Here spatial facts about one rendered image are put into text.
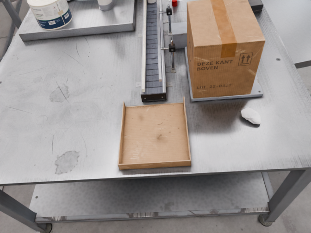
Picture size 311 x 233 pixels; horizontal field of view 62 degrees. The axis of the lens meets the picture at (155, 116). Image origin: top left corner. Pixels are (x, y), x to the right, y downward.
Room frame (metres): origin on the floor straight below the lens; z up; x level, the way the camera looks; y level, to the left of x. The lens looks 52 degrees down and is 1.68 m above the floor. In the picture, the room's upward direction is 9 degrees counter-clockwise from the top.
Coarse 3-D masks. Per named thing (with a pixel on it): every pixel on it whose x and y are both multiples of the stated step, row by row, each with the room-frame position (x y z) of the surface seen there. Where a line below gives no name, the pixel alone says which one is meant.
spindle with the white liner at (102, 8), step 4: (100, 0) 1.49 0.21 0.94; (104, 0) 1.49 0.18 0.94; (108, 0) 1.49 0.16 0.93; (100, 4) 1.50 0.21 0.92; (104, 4) 1.49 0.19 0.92; (108, 4) 1.49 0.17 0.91; (112, 4) 1.52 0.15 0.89; (100, 8) 1.51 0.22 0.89; (104, 8) 1.49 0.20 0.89; (108, 8) 1.49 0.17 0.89
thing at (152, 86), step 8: (152, 8) 1.43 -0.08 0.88; (152, 16) 1.34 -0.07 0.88; (152, 24) 1.27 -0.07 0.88; (152, 32) 1.19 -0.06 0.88; (160, 32) 1.18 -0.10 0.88; (152, 40) 1.12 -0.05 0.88; (152, 48) 1.06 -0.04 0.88; (152, 56) 0.99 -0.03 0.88; (152, 64) 0.94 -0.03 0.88; (152, 72) 0.88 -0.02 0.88; (152, 80) 0.83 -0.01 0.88; (152, 88) 0.78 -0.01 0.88; (160, 88) 0.77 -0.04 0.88
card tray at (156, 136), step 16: (128, 112) 0.71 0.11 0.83; (144, 112) 0.69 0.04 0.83; (160, 112) 0.68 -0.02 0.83; (176, 112) 0.67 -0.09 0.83; (128, 128) 0.63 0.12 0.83; (144, 128) 0.61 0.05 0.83; (160, 128) 0.60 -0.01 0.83; (176, 128) 0.59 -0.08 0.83; (128, 144) 0.55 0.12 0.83; (144, 144) 0.54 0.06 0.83; (160, 144) 0.53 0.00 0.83; (176, 144) 0.51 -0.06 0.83; (128, 160) 0.48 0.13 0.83; (144, 160) 0.47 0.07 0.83; (160, 160) 0.46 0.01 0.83; (176, 160) 0.43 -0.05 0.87
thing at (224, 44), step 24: (216, 0) 0.98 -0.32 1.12; (240, 0) 0.95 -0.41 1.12; (192, 24) 0.84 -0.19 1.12; (216, 24) 0.82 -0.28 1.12; (240, 24) 0.80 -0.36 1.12; (192, 48) 0.77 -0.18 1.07; (216, 48) 0.70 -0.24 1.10; (240, 48) 0.69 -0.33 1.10; (192, 72) 0.75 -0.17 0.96; (216, 72) 0.70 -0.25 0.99; (240, 72) 0.69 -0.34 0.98; (216, 96) 0.70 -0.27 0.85
